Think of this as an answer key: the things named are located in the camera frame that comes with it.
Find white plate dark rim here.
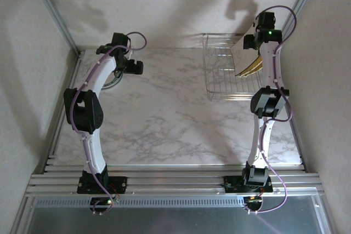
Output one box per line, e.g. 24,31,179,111
101,70,123,92

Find circuit board with LED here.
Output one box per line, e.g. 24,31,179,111
89,197,117,208
243,195,264,208

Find grey vented metal panel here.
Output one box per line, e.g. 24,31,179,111
10,195,331,234

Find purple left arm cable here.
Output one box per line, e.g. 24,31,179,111
70,31,148,216

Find aluminium frame post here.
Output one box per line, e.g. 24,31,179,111
26,0,82,56
274,0,326,58

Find aluminium side rail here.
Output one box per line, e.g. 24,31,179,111
41,49,86,174
282,50,307,172

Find chrome wire dish rack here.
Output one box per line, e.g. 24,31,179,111
202,32,264,101

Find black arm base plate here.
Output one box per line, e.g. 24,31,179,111
77,175,128,194
222,175,275,193

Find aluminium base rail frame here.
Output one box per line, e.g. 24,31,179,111
24,164,323,199

